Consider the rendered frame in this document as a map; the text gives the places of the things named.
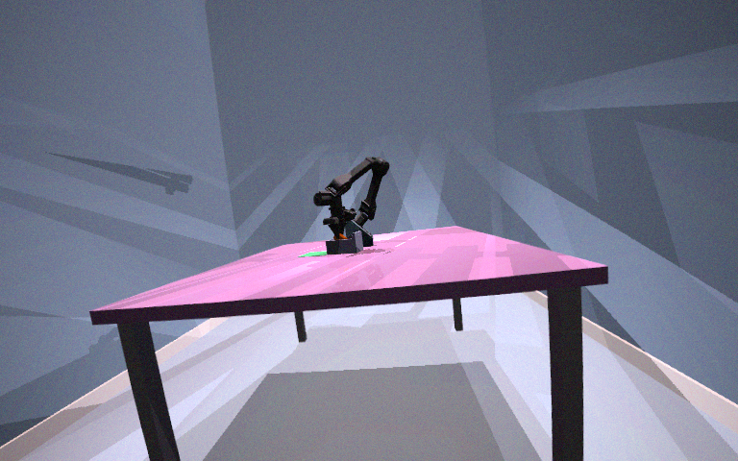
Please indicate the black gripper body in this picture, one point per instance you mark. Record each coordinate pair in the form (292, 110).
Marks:
(334, 219)

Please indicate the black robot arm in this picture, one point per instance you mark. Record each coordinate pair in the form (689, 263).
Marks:
(343, 183)

